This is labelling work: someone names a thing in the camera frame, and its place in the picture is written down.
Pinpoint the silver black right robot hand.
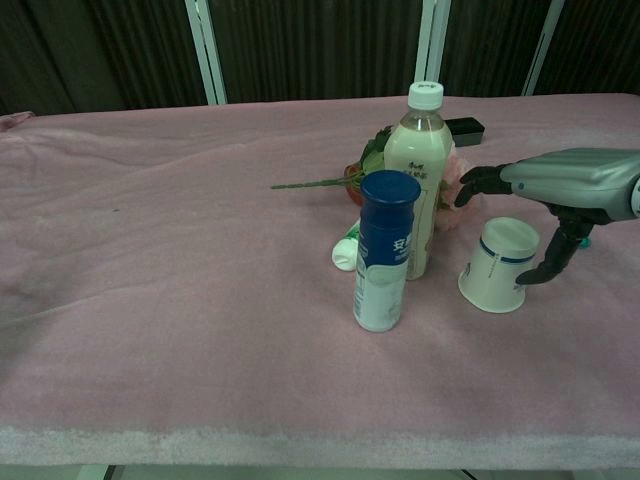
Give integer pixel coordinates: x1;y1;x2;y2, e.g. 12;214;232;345
453;147;640;287

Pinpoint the white paper cup blue stripe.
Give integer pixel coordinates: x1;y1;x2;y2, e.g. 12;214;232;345
457;216;540;314

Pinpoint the small black box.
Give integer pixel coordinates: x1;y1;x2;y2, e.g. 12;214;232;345
443;117;486;147

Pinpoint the milk tea bottle white cap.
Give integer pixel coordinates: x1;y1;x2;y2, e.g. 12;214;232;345
382;81;452;281

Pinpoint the blue white yogurt bottle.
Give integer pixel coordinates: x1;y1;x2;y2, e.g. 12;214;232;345
353;169;422;333

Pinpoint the artificial pink flower green stem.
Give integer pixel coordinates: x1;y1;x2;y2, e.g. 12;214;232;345
270;124;481;233

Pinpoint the white green toothpaste tube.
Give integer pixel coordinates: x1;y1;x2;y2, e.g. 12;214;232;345
331;219;363;273

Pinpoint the dark pleated curtain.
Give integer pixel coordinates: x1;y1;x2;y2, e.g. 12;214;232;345
0;0;640;117

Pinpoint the pink fleece table cloth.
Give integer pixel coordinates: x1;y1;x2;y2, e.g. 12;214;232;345
0;91;640;468

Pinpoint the white partition frame post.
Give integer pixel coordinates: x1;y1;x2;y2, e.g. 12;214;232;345
183;0;229;106
413;0;453;85
521;0;571;97

